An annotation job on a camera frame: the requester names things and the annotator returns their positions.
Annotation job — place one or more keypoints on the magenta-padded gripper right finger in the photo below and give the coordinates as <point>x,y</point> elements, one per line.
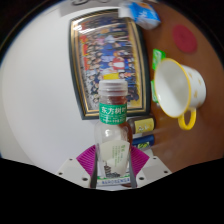
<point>153,169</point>

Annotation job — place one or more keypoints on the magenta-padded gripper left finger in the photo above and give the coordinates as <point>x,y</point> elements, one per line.
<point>73,169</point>

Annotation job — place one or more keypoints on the clear bottle green label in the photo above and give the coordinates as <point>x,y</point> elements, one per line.
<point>113,133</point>

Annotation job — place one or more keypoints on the dark blue pump bottle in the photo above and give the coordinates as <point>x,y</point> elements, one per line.
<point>145,141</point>

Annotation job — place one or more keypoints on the brown pump bottle yellow label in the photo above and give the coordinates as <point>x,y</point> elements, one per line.
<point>144,125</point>

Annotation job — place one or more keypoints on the framed group photo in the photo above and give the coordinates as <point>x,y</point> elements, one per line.
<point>106,56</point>

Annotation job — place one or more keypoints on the red round coaster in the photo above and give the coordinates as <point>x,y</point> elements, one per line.
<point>184,38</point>

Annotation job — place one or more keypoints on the blue tissue pack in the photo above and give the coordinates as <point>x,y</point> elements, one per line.
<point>143,13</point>

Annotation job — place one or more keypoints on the white printed paper bag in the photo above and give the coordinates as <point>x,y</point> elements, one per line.
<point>96,6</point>

